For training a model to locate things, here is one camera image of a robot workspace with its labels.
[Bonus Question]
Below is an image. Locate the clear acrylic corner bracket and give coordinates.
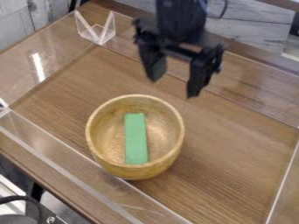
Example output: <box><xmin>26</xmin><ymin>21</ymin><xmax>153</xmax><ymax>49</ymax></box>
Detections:
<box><xmin>73</xmin><ymin>10</ymin><xmax>116</xmax><ymax>46</ymax></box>

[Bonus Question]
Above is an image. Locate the black metal base plate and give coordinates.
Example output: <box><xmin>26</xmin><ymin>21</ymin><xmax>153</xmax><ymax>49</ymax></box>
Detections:
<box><xmin>24</xmin><ymin>201</ymin><xmax>68</xmax><ymax>224</ymax></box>

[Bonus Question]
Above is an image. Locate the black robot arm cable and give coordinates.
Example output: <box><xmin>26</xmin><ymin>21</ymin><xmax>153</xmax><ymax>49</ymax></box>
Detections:
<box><xmin>215</xmin><ymin>0</ymin><xmax>229</xmax><ymax>19</ymax></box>

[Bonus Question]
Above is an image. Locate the clear acrylic front wall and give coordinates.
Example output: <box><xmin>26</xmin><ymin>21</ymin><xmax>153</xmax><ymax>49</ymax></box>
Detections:
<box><xmin>0</xmin><ymin>108</ymin><xmax>191</xmax><ymax>224</ymax></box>

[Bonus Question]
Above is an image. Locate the green rectangular block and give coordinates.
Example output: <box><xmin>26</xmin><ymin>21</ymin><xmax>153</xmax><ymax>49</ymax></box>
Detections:
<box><xmin>125</xmin><ymin>113</ymin><xmax>149</xmax><ymax>165</ymax></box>

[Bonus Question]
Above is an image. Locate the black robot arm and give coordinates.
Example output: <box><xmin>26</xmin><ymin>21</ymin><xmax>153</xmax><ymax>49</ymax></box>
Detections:
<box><xmin>132</xmin><ymin>0</ymin><xmax>225</xmax><ymax>98</ymax></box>

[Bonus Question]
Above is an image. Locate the brown wooden bowl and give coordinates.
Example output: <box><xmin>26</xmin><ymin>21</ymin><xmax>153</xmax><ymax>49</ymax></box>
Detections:
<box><xmin>85</xmin><ymin>94</ymin><xmax>185</xmax><ymax>180</ymax></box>

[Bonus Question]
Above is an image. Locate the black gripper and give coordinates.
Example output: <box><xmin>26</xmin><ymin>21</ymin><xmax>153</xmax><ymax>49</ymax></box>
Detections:
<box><xmin>132</xmin><ymin>17</ymin><xmax>225</xmax><ymax>98</ymax></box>

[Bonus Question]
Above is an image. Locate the black table leg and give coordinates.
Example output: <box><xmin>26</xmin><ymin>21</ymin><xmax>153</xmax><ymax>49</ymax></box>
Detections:
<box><xmin>30</xmin><ymin>183</ymin><xmax>44</xmax><ymax>201</ymax></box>

